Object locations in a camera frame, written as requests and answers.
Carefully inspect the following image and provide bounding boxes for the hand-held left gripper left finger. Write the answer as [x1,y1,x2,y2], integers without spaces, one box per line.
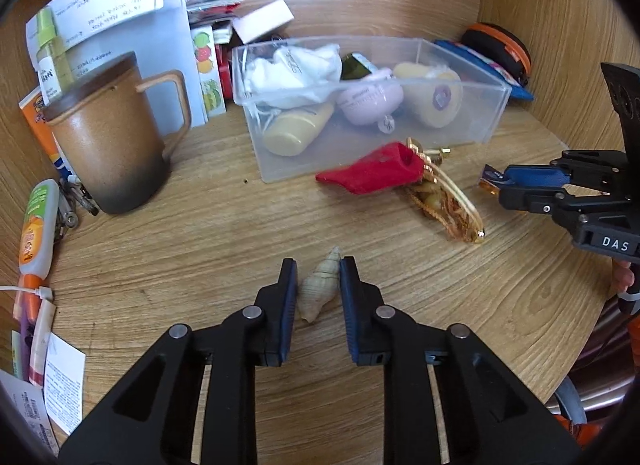
[59,258,299,465]

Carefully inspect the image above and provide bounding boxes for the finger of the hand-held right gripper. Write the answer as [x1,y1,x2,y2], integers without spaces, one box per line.
[497,185,577,216]
[502,164,572,186]

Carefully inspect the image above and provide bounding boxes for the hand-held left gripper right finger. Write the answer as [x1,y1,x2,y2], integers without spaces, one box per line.
[339,256,583,465]

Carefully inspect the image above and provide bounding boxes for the beige spiral seashell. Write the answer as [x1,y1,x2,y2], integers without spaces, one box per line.
[297,246,343,323]

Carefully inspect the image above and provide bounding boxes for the clear plastic storage box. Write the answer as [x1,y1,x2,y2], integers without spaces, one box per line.
[231,36,512,183]

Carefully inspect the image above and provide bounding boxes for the pale yellow squeeze bottle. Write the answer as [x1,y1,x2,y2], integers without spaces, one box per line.
[263,101,335,156]

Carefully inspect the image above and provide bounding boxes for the pink cream jar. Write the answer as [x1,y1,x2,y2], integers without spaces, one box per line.
[336,70,404,126]

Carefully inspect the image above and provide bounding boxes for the dark green glass bottle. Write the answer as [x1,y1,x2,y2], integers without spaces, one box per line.
[341,52,381,82]

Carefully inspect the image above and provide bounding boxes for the white drawstring pouch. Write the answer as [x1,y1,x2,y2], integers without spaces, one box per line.
[243,43,343,110]

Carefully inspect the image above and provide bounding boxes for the person's right forearm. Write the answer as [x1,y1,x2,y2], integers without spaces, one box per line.
[617,292,640,371]

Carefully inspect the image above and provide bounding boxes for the wooden desktop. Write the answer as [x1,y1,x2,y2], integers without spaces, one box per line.
[35,100,621,465]

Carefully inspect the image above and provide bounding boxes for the person's right hand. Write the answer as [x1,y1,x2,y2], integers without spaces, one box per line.
[611,260,637,303]

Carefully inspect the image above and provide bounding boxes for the gold mesh pouch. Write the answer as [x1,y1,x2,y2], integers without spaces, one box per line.
[405,136,486,245]

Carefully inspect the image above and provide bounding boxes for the blue zip pouch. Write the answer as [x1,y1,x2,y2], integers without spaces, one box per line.
[434,40,535,102]

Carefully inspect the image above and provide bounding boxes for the black orange zip case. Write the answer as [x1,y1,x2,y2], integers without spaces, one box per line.
[460,22,532,86]

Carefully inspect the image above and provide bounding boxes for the red fabric pouch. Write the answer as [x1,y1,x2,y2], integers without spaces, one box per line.
[315,141,425,196]

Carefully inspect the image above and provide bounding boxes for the brown ceramic mug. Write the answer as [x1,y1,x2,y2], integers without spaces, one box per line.
[42,51,192,216]

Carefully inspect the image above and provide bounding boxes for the white receipt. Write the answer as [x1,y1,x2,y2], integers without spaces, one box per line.
[44,334,87,436]

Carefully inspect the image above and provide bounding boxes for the metal clips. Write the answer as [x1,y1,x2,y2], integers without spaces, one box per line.
[57,176,100,228]

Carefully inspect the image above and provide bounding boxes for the red carton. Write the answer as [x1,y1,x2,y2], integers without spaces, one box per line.
[215,42,236,100]

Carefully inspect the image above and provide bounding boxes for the pink striped sachet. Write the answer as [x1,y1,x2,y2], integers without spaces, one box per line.
[29,300,56,386]

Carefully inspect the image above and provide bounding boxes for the fruit sticker sheet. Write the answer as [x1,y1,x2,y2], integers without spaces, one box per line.
[190,25,226,118]

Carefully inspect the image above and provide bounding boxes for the orange green lotion tube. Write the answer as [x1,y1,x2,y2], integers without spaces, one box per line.
[19,179,61,280]

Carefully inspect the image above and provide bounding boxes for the white file box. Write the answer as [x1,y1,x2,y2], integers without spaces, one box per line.
[25,0,208,128]

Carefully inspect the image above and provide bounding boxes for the white card box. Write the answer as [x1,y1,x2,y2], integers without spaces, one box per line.
[231,0,294,44]

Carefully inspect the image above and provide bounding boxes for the dark wooden mug lid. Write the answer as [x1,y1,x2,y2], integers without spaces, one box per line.
[42,51,138,122]

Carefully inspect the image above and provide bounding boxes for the orange snack packet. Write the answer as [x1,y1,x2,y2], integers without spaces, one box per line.
[19,85,63,170]

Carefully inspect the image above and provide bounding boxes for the green spray bottle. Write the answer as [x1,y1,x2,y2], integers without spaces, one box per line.
[35,6,76,100]

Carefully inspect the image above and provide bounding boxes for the chrome chair frame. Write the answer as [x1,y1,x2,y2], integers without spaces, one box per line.
[547,305,636,438]

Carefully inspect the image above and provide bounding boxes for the white cable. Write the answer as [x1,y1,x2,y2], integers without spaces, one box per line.
[0,285,53,302]

